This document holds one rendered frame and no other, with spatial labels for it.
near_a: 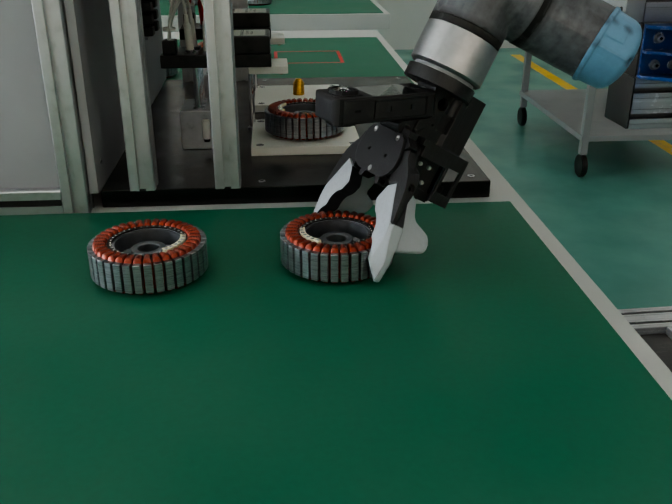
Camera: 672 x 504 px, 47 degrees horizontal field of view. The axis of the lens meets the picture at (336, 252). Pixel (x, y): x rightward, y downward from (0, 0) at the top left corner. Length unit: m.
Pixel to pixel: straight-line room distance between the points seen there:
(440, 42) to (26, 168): 0.49
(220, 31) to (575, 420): 0.56
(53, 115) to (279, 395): 0.47
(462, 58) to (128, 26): 0.37
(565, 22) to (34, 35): 0.55
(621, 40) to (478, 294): 0.28
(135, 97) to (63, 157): 0.11
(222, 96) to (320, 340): 0.37
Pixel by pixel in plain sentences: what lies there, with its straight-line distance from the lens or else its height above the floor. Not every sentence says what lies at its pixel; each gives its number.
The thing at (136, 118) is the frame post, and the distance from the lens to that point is 0.93.
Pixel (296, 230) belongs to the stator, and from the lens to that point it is 0.76.
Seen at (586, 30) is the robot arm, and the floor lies 0.97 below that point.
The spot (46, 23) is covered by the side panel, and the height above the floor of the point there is 0.96.
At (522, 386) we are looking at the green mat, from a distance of 0.60.
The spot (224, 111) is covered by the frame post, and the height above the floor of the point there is 0.86.
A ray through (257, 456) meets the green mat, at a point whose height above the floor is 0.75.
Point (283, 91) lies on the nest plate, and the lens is 1.38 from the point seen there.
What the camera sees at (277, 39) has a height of 0.88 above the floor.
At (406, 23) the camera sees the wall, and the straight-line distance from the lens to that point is 6.55.
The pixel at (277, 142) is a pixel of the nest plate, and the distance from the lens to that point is 1.07.
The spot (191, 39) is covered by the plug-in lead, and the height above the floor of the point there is 0.92.
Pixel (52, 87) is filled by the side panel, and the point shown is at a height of 0.90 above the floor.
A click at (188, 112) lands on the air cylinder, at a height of 0.82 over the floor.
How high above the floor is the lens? 1.08
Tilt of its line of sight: 24 degrees down
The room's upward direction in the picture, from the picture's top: straight up
